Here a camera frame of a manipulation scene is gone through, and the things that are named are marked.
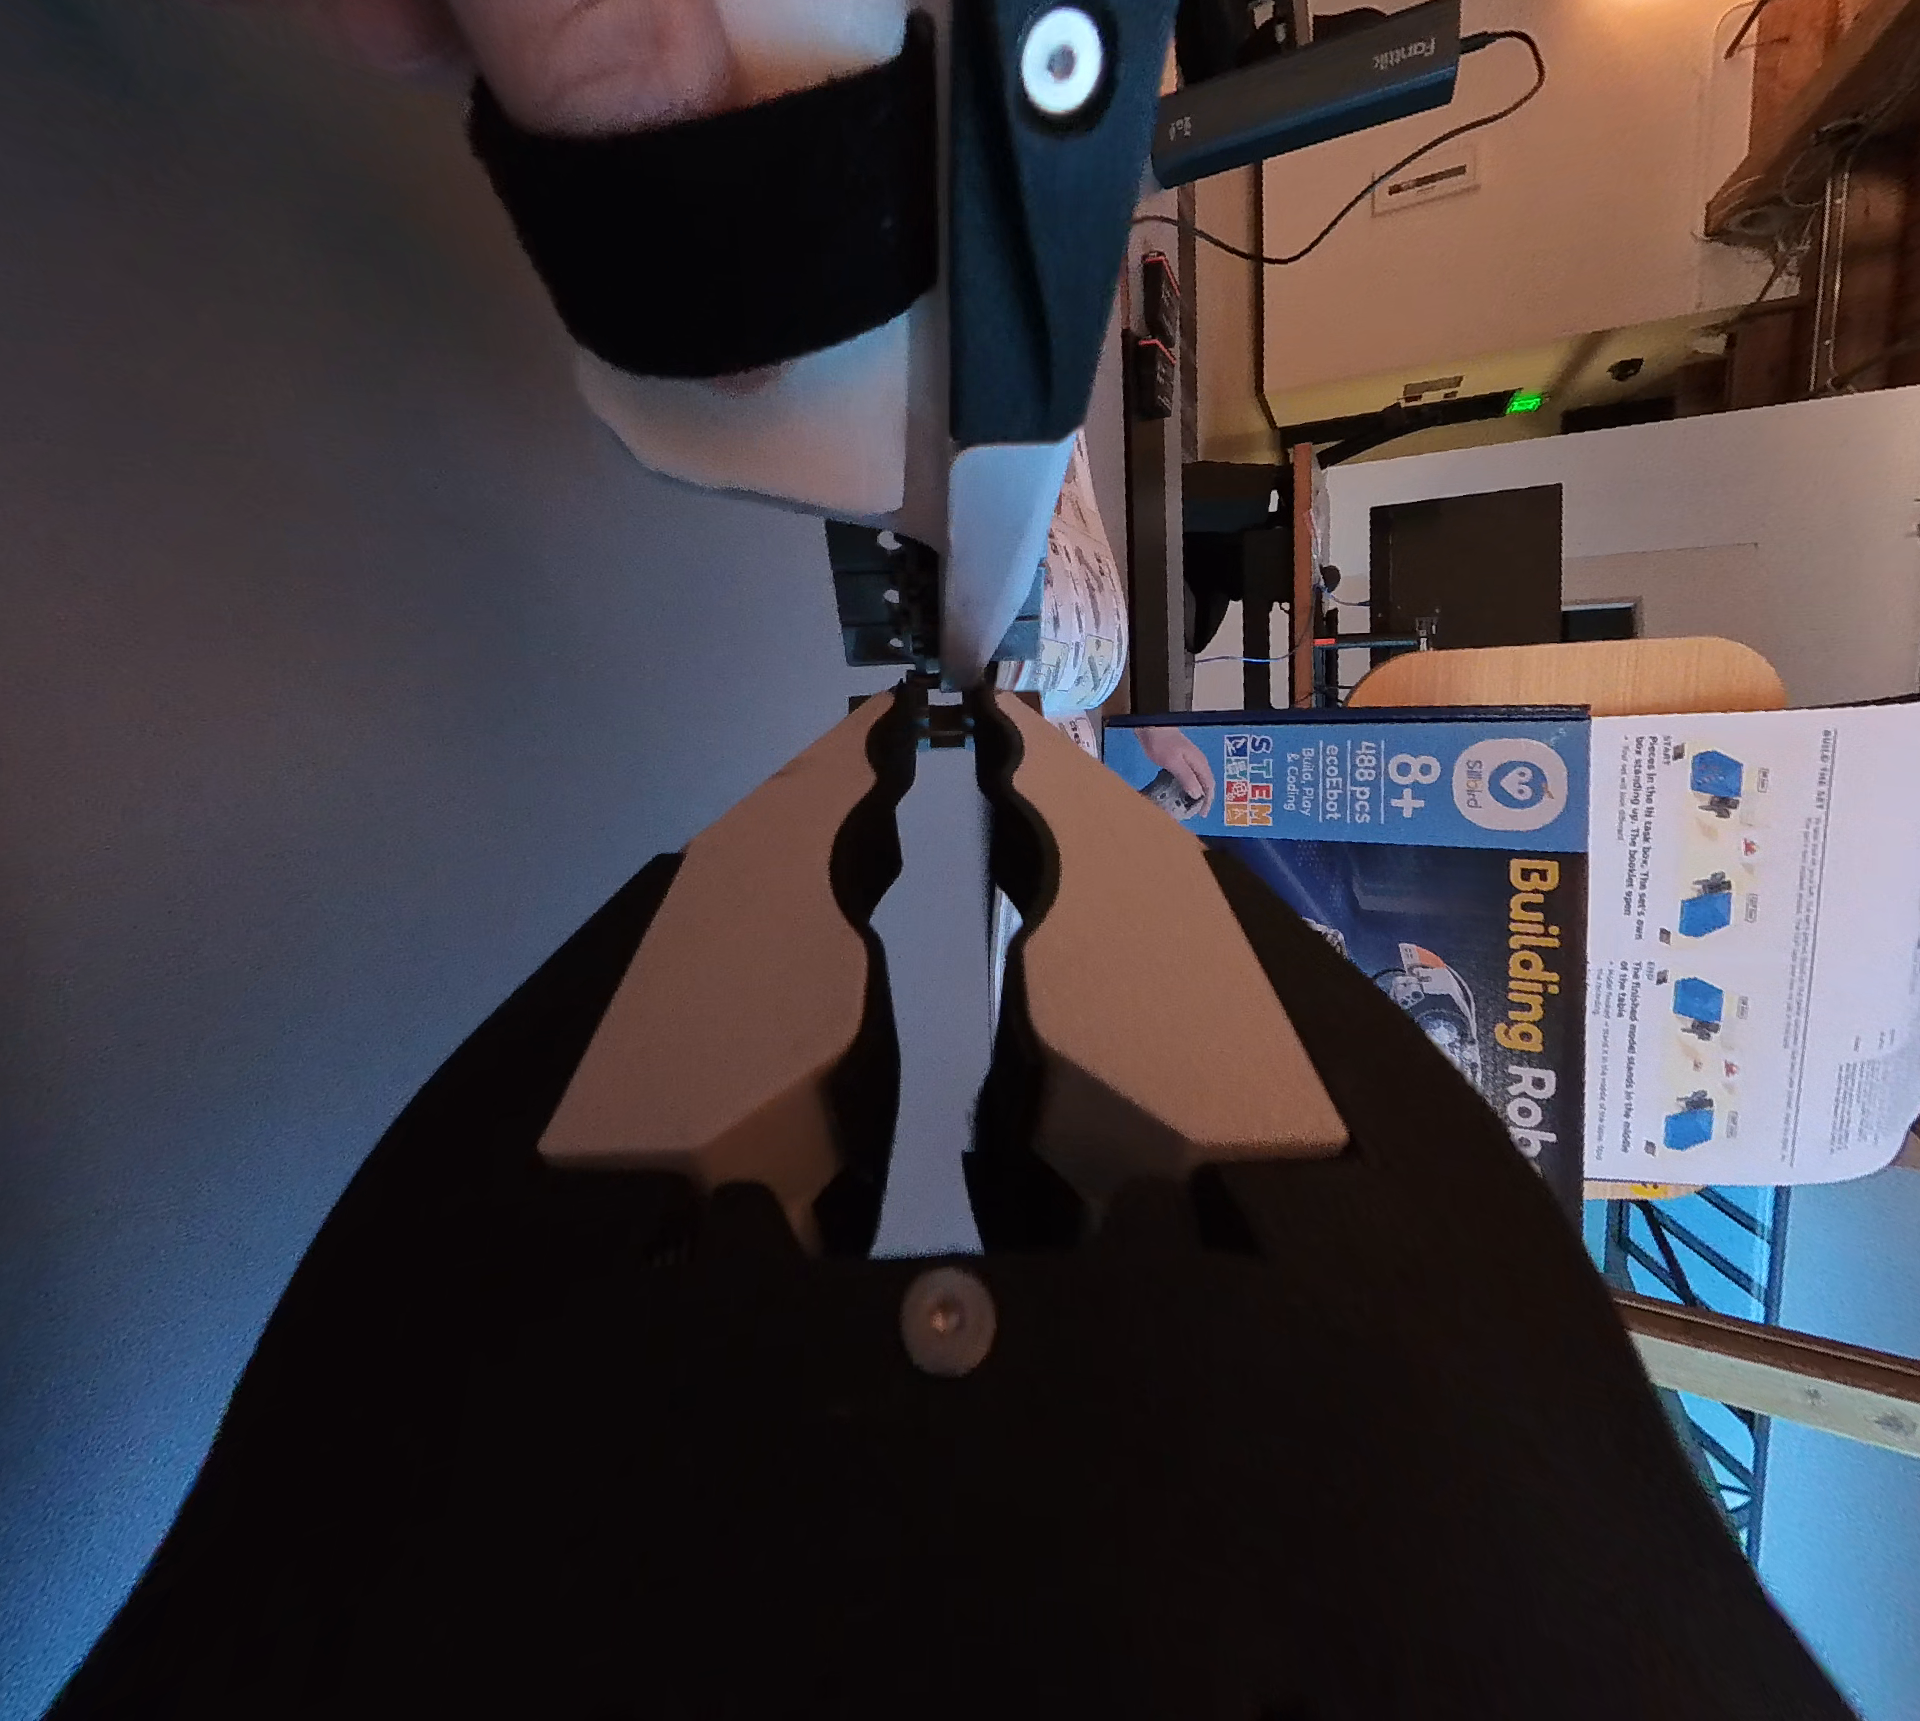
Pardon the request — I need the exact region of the blue robot kit box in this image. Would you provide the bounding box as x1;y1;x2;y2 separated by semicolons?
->
1102;704;1596;1231

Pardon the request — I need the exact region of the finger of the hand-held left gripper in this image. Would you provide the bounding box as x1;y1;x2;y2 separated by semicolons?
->
934;428;1088;689

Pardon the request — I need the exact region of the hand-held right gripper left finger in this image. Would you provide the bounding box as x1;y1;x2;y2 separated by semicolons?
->
535;686;921;1253

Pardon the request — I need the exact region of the black adapter cable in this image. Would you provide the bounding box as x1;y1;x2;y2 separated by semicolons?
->
1177;27;1551;270

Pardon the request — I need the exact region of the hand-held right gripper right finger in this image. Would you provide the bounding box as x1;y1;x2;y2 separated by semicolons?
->
972;689;1353;1213

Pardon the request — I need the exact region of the open instruction booklet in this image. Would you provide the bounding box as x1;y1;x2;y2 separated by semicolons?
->
990;431;1138;947

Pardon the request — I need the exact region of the white printed sheet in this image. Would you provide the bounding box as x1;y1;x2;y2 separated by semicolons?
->
1583;700;1920;1193

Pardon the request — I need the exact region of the grey desk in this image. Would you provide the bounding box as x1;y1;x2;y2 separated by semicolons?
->
0;0;1147;1721

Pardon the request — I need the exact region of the grey toy track chain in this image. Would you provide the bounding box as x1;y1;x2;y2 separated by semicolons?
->
825;518;1052;759

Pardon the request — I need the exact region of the wooden chair back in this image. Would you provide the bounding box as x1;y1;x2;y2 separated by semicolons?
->
1347;636;1790;712

